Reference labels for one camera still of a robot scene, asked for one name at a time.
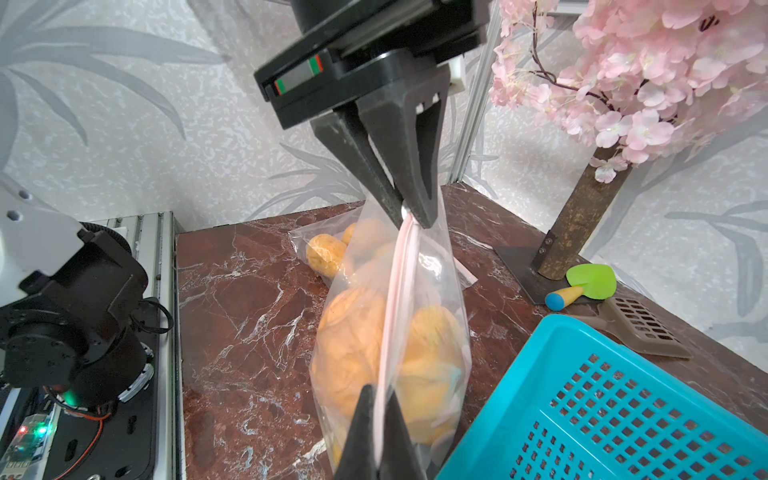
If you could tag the orange potato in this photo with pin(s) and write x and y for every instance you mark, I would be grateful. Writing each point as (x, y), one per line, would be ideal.
(325, 255)

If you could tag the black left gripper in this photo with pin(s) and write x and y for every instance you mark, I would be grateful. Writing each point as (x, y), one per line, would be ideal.
(388, 53)

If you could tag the teal plastic basket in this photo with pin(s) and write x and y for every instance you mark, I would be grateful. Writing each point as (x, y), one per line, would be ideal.
(576, 405)

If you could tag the green toy shovel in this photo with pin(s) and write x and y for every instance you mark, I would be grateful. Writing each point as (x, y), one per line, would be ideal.
(592, 281)

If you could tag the clear zipper bag with dots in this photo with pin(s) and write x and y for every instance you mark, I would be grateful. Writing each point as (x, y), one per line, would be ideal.
(334, 226)

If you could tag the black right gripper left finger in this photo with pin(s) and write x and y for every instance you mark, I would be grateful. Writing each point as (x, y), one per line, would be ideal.
(357, 461)

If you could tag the pink cherry blossom tree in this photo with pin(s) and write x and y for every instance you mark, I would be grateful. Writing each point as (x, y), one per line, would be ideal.
(653, 79)

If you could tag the tan toy rake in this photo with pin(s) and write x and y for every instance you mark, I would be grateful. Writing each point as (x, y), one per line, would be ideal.
(636, 327)

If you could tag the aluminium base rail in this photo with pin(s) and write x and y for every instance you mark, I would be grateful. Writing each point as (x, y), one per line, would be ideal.
(152, 240)

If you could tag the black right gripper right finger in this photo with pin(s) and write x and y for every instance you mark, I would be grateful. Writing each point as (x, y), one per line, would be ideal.
(399, 460)

